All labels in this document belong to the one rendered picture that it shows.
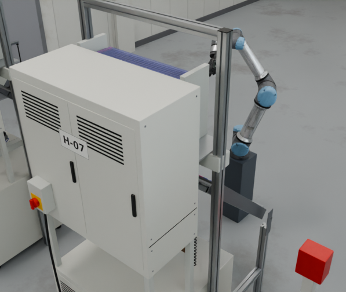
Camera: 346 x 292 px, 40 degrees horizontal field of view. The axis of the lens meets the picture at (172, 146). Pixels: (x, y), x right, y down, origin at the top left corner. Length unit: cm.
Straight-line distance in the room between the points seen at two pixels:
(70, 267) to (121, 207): 85
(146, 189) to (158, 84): 38
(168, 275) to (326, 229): 165
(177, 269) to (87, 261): 47
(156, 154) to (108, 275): 103
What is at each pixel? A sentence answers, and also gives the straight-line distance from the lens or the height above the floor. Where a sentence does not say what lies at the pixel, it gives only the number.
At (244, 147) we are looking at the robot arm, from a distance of 316.
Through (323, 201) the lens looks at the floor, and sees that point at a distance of 402.
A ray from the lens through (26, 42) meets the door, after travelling 575.
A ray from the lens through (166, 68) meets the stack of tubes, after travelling 200.
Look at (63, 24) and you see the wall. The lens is 605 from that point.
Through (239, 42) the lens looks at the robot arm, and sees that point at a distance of 289.
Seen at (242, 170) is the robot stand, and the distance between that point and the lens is 338.
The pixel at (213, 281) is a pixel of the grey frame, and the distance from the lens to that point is 239.
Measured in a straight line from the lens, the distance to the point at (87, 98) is 164.
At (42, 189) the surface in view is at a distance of 209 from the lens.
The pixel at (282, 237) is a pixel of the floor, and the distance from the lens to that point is 362.
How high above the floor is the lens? 245
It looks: 33 degrees down
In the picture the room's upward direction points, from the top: 1 degrees counter-clockwise
